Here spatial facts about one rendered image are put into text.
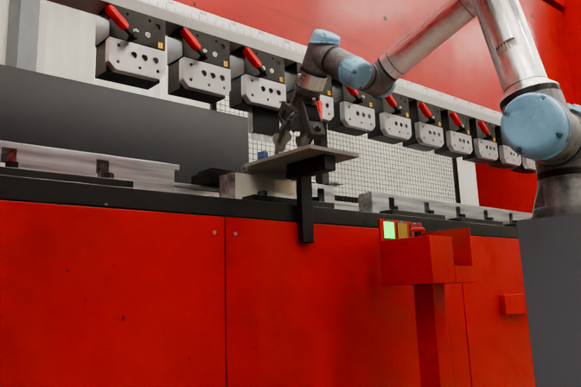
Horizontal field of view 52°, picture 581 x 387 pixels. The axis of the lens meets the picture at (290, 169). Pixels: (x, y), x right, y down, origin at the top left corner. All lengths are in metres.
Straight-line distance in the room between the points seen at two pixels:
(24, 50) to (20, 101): 4.30
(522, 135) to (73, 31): 6.20
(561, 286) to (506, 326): 1.09
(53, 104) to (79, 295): 0.89
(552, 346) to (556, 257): 0.17
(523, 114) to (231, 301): 0.75
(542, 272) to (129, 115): 1.39
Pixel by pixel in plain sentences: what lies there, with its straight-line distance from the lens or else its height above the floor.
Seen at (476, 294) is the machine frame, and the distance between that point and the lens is 2.18.
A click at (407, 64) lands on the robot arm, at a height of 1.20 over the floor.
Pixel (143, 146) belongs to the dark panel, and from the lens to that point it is 2.08.
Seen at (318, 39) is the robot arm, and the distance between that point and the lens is 1.53.
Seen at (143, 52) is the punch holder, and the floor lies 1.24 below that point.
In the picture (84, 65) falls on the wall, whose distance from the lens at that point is 6.99.
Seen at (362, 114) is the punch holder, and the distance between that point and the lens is 2.01.
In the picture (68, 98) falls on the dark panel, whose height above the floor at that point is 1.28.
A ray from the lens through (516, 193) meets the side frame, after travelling 3.64.
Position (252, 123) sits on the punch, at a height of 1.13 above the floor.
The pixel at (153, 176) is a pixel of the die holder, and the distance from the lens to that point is 1.46.
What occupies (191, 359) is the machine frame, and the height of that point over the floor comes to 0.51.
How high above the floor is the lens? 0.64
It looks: 12 degrees up
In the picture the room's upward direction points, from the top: 2 degrees counter-clockwise
